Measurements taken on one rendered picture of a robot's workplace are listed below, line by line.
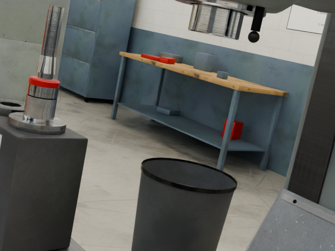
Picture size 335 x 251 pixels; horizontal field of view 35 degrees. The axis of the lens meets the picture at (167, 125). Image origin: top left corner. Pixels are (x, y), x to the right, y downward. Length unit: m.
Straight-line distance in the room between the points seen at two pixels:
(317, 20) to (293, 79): 0.65
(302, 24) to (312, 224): 5.05
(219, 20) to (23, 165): 0.42
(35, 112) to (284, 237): 0.43
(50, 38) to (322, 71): 0.42
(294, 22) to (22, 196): 5.25
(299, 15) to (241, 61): 0.91
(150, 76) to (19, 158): 6.88
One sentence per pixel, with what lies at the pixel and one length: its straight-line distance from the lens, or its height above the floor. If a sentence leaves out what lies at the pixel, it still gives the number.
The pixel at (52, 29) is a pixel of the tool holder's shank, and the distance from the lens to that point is 0.82.
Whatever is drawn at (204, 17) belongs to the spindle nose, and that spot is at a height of 1.29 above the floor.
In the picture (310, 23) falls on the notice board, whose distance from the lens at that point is 5.77.
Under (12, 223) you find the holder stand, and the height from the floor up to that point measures 0.96.
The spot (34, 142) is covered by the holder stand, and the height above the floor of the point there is 1.08.
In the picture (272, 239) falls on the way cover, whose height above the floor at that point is 0.99.
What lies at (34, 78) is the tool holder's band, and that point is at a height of 1.17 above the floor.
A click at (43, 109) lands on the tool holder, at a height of 1.12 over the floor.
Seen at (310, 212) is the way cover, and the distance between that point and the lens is 0.86.
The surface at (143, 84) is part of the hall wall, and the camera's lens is 7.75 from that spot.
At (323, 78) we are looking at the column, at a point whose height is 1.25.
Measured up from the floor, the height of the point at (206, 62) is 0.99.
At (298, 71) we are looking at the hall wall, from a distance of 5.75.
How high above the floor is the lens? 1.28
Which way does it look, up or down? 10 degrees down
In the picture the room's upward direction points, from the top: 11 degrees clockwise
